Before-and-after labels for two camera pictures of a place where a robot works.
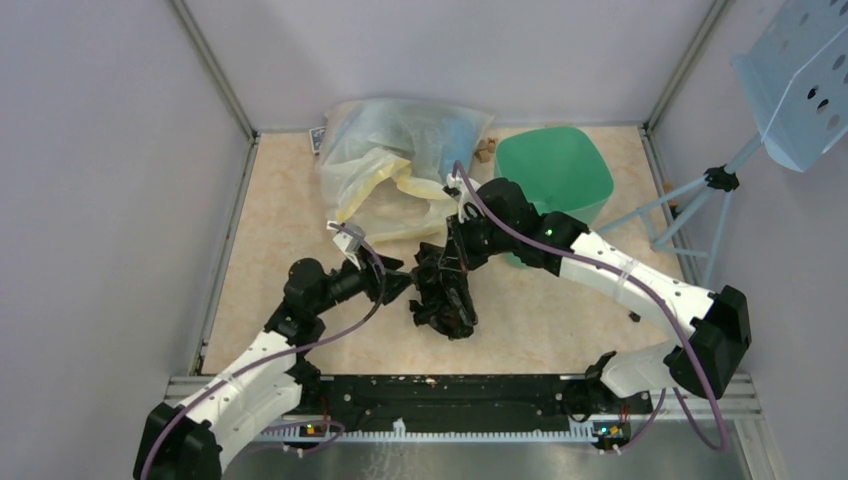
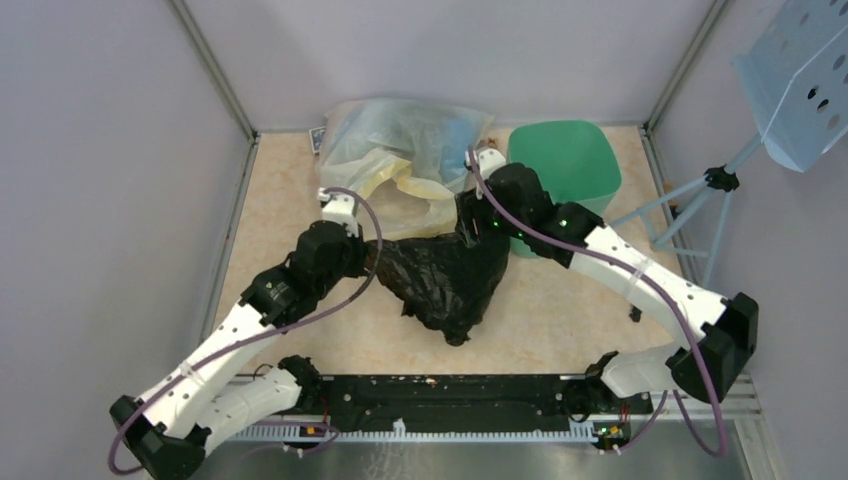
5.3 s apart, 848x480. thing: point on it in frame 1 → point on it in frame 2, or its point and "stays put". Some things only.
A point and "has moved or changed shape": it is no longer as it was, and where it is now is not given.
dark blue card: [317, 135] stays put
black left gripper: [370, 273] → [359, 247]
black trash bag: [446, 303] has moved or changed shape
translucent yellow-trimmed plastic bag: [384, 163] stays put
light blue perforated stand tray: [795, 78] stays put
